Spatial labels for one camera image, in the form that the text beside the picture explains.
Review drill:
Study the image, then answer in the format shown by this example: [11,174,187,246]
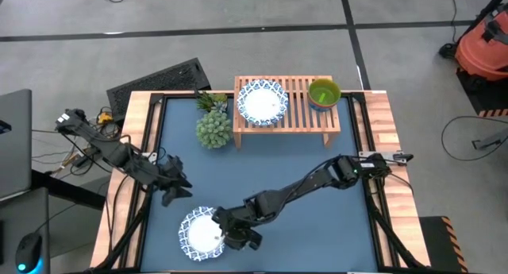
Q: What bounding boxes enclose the black computer mouse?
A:
[14,232,44,274]

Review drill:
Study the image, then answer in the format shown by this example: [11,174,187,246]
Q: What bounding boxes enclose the round pale green succulent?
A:
[195,110,233,150]

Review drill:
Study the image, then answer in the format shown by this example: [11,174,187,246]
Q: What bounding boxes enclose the black floor cable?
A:
[441,115,508,162]

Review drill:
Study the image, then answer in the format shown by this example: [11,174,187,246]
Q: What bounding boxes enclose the grey laptop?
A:
[0,88,33,199]

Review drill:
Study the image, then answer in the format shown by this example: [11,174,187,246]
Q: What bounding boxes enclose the slatted wooden shelf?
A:
[233,75,342,150]

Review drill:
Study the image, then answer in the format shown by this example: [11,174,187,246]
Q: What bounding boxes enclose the orange shop vacuum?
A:
[438,0,508,118]

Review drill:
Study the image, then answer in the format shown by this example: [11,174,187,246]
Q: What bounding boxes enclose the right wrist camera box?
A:
[237,230,264,252]

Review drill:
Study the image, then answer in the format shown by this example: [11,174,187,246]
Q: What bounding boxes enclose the hazard striped floor mat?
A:
[418,216,469,274]

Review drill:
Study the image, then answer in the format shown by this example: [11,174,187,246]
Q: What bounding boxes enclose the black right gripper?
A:
[211,206,256,249]

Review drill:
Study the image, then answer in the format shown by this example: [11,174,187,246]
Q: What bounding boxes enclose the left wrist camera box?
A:
[168,154,185,175]

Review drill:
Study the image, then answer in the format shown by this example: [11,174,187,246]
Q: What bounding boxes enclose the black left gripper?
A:
[157,168,194,208]

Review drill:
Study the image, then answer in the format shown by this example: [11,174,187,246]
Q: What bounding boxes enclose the green plastic bowl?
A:
[308,78,342,108]

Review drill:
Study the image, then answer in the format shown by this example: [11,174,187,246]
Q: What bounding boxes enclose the black diagonal frame strut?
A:
[94,184,154,273]
[363,182,428,271]

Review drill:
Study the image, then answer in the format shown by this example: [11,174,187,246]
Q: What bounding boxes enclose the black table frame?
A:
[134,91,384,274]

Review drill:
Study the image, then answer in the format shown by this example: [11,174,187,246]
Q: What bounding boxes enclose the pink plastic bowl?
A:
[308,98,339,111]

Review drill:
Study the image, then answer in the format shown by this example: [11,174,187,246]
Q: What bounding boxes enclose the blue patterned paper bowl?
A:
[237,79,290,127]
[178,205,227,262]

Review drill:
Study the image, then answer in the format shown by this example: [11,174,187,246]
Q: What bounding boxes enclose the spiky succulents in black pot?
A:
[194,90,229,114]

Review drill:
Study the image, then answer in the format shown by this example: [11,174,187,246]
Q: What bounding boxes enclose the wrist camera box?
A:
[237,230,264,252]
[168,154,185,175]

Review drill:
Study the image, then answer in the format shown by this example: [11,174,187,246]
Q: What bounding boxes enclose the black floor mat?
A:
[106,57,212,118]

